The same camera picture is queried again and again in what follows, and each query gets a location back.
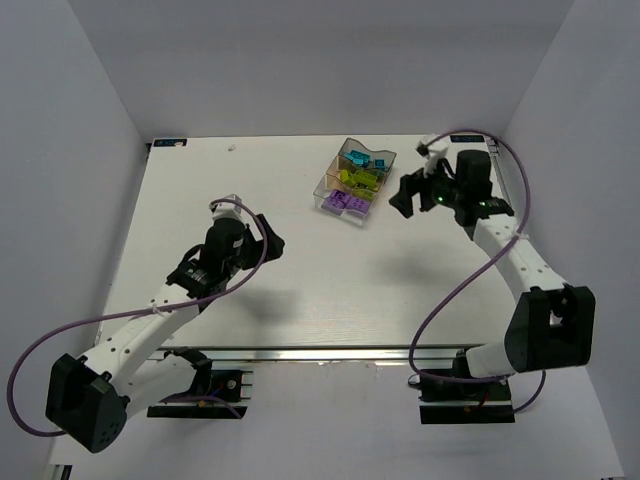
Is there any blue label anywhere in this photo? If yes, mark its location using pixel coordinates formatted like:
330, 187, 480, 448
449, 134, 485, 143
152, 138, 187, 148

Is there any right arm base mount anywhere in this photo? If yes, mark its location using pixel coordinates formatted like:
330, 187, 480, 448
407, 373, 515, 425

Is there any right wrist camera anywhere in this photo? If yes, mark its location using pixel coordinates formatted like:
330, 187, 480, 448
416, 135, 449, 177

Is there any blue label left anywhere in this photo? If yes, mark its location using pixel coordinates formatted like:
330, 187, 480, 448
152, 138, 187, 148

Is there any blue label right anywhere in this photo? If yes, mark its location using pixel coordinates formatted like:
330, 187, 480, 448
449, 134, 485, 143

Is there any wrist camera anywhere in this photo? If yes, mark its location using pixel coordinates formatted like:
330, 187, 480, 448
209, 194, 247, 224
416, 135, 449, 177

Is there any purple long lego brick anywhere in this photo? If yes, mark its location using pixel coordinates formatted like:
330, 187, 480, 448
345, 196, 371, 215

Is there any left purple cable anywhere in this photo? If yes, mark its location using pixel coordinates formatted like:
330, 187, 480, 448
6, 198, 271, 438

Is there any green long lego brick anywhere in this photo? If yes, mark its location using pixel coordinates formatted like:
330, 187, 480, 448
352, 171, 379, 192

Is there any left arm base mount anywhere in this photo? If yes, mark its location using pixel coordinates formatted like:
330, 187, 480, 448
146, 348, 253, 420

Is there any purple sloped lego brick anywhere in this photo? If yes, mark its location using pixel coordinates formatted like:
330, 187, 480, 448
321, 189, 351, 215

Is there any clear plastic bin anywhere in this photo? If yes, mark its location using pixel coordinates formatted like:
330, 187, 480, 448
313, 175, 376, 227

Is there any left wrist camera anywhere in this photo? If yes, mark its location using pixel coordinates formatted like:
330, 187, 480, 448
209, 194, 247, 224

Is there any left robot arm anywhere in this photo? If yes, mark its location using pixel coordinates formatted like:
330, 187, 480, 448
45, 212, 285, 453

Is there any teal long lego brick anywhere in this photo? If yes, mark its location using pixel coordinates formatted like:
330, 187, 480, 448
344, 150, 371, 168

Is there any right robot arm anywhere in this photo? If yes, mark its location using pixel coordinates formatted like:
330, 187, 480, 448
389, 146, 596, 385

